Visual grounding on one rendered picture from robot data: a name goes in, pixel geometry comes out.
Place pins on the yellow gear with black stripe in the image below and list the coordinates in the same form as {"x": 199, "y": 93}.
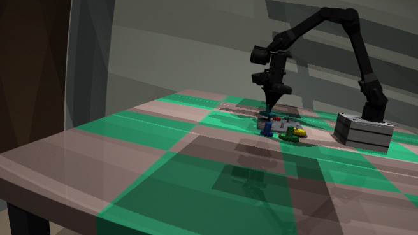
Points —
{"x": 299, "y": 132}

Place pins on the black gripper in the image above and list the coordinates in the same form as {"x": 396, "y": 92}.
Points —
{"x": 275, "y": 90}

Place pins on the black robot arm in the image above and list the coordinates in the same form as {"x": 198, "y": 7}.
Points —
{"x": 373, "y": 110}

